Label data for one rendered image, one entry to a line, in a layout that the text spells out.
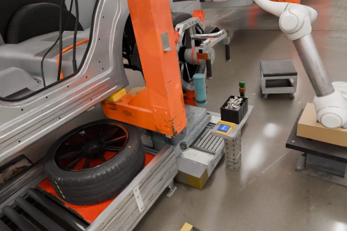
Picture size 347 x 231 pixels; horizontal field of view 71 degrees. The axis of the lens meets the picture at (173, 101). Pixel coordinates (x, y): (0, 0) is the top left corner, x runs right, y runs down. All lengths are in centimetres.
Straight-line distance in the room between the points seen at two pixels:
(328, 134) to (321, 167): 31
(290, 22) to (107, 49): 116
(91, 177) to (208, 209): 83
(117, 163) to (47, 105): 53
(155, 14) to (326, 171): 162
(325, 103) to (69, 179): 155
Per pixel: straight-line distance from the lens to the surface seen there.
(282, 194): 197
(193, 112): 237
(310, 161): 212
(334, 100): 167
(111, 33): 182
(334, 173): 215
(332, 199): 203
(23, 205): 201
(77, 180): 158
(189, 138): 217
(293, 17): 153
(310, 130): 194
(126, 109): 177
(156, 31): 132
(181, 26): 182
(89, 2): 391
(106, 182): 159
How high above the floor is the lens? 148
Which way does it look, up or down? 28 degrees down
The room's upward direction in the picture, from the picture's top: 10 degrees counter-clockwise
